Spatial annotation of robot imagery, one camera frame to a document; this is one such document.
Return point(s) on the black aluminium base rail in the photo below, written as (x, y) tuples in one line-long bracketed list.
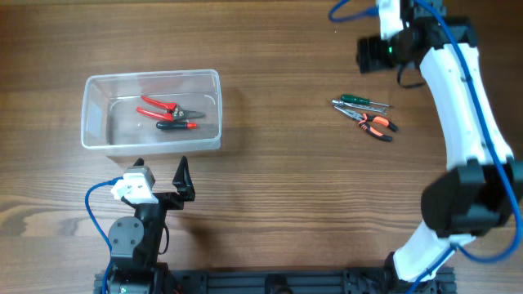
[(348, 281)]

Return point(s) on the clear plastic container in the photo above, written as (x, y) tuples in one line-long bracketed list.
[(111, 124)]

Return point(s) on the red handled snips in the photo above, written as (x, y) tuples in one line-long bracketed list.
[(172, 111)]

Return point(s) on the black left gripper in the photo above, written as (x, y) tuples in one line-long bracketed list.
[(183, 182)]

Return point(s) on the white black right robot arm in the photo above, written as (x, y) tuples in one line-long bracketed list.
[(482, 185)]

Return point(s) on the black red handled screwdriver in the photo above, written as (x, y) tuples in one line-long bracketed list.
[(169, 126)]

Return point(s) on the green handled screwdriver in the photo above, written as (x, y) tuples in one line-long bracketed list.
[(359, 100)]

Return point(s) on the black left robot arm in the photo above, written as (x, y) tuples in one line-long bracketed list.
[(137, 241)]

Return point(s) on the silver combination wrench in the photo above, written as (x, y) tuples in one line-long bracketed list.
[(356, 106)]

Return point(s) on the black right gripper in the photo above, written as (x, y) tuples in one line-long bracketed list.
[(368, 55)]

